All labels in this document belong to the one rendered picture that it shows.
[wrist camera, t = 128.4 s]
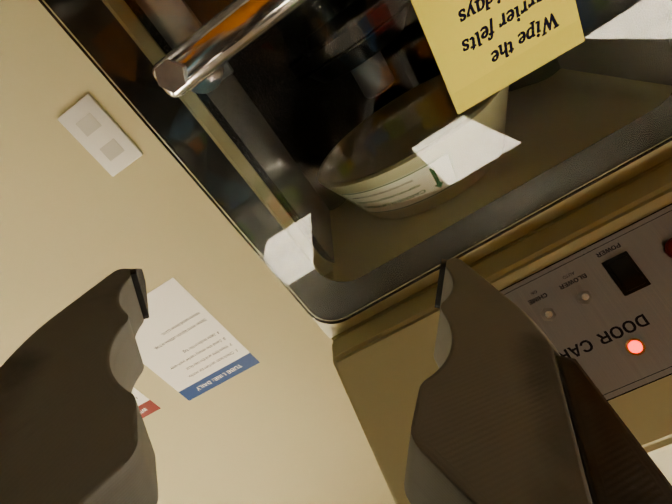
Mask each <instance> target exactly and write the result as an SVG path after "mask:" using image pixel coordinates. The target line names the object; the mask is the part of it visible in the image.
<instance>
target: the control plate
mask: <svg viewBox="0 0 672 504"><path fill-rule="evenodd" d="M670 238H672V203H671V204H669V205H667V206H665V207H663V208H661V209H659V210H658V211H656V212H654V213H652V214H650V215H648V216H646V217H644V218H642V219H640V220H638V221H636V222H634V223H632V224H630V225H628V226H626V227H624V228H622V229H620V230H618V231H616V232H614V233H612V234H610V235H608V236H606V237H604V238H602V239H600V240H598V241H596V242H594V243H592V244H591V245H589V246H587V247H585V248H583V249H581V250H579V251H577V252H575V253H573V254H571V255H569V256H567V257H565V258H563V259H561V260H559V261H557V262H555V263H553V264H551V265H549V266H547V267H545V268H543V269H541V270H539V271H537V272H535V273H533V274H531V275H529V276H527V277H525V278H524V279H522V280H520V281H518V282H516V283H514V284H512V285H510V286H508V287H506V288H504V289H502V290H500V292H501V293H502V294H504V295H505V296H506V297H507V298H508V299H510V300H511V301H512V302H513V303H514V304H515V305H517V306H518V307H519V308H520V309H521V310H523V311H524V312H525V313H526V314H527V315H528V316H529V317H530V318H531V319H532V320H533V321H534V322H535V323H536V324H537V325H538V326H539V328H540V329H541V330H542V331H543V332H544V333H545V335H546V336H547V337H548V339H549V340H550V341H551V343H552V344H553V345H554V347H555V348H556V349H557V351H558V352H559V354H560V355H561V356H563V357H568V358H574V359H576V360H577V362H578V363H579V364H580V366H581V367H582V368H583V370H584V371H585V372H586V373H587V375H588V376H589V377H590V379H591V380H592V381H593V383H594V384H595V385H596V387H597V388H598V389H599V391H600V392H601V393H602V394H603V396H604V397H605V398H606V400H607V401H609V400H612V399H614V398H616V397H619V396H621V395H624V394H626V393H628V392H631V391H633V390H636V389H638V388H640V387H643V386H645V385H648V384H650V383H652V382H655V381H657V380H660V379H662V378H664V377H667V376H669V375H672V258H671V257H669V256H668V255H667V254H666V252H665V250H664V245H665V243H666V241H667V240H669V239H670ZM625 251H627V252H628V254H629V255H630V256H631V258H632V259H633V260H634V262H635V263H636V264H637V266H638V267H639V268H640V270H641V271H642V272H643V274H644V275H645V276H646V278H647V279H648V280H649V282H650V283H651V285H649V286H647V287H644V288H642V289H640V290H638V291H636V292H634V293H632V294H629V295H627V296H624V294H623V293H622V292H621V290H620V289H619V287H618V286H617V285H616V283H615V282H614V280H613V279H612V278H611V276H610V275H609V274H608V272H607V271H606V269H605V268H604V267H603V265H602V264H601V263H602V262H604V261H606V260H608V259H611V258H613V257H615V256H617V255H619V254H621V253H623V252H625ZM579 291H589V293H590V294H591V296H592V297H593V298H592V300H591V301H590V303H589V304H580V303H579V302H578V300H577V299H576V295H577V293H578V292H579ZM543 308H552V309H553V310H554V312H555V314H556V316H555V318H554V319H553V321H544V320H543V318H542V317H541V315H540V313H541V311H542V310H543ZM631 338H637V339H640V340H641V341H643V342H644V344H645V347H646V349H645V352H644V353H643V354H642V355H639V356H635V355H631V354H630V353H628V352H627V351H626V349H625V343H626V341H627V340H628V339H631Z"/></svg>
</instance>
